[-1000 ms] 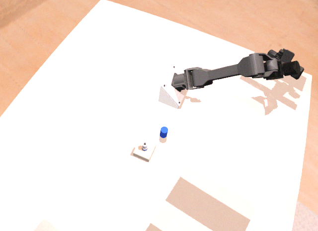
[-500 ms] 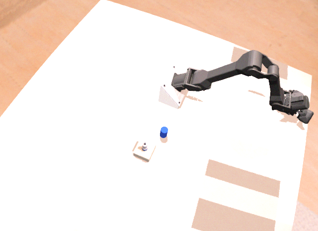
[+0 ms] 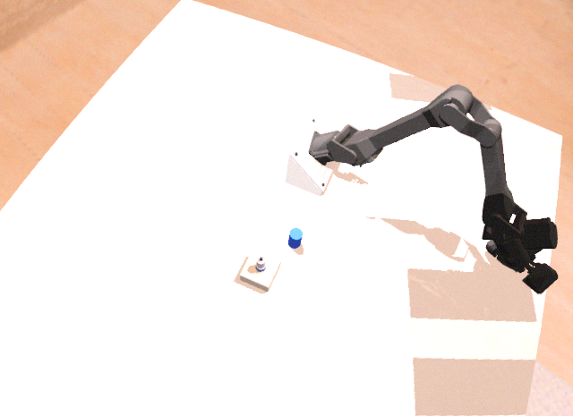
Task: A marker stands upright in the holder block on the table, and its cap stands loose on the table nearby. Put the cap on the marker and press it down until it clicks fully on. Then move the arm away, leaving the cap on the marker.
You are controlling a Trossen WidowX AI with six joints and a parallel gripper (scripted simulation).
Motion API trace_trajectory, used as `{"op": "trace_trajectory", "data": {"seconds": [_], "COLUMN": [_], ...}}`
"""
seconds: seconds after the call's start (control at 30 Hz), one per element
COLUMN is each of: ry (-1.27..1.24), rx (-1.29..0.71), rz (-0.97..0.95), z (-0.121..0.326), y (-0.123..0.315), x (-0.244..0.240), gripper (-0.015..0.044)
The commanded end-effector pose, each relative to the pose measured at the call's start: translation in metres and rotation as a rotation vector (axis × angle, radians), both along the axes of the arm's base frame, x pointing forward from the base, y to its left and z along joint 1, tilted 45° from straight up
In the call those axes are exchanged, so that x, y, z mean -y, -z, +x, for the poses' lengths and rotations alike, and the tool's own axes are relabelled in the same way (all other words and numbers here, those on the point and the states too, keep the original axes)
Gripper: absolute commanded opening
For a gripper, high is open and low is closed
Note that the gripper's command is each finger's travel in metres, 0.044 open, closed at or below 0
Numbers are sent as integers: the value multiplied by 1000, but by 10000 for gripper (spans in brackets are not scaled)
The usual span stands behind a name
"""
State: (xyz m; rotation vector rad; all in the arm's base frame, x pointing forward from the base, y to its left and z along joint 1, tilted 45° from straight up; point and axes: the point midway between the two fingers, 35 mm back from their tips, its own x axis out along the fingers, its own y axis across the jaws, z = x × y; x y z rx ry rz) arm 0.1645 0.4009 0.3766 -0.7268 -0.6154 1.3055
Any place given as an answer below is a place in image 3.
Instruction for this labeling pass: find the white marker with blue band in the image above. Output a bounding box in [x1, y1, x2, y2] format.
[256, 256, 266, 272]

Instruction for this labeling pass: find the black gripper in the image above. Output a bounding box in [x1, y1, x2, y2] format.
[485, 240, 559, 294]

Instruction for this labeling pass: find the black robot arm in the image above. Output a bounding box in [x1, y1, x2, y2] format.
[308, 84, 558, 262]

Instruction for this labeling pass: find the blue marker cap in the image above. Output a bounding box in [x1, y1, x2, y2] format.
[288, 228, 303, 249]

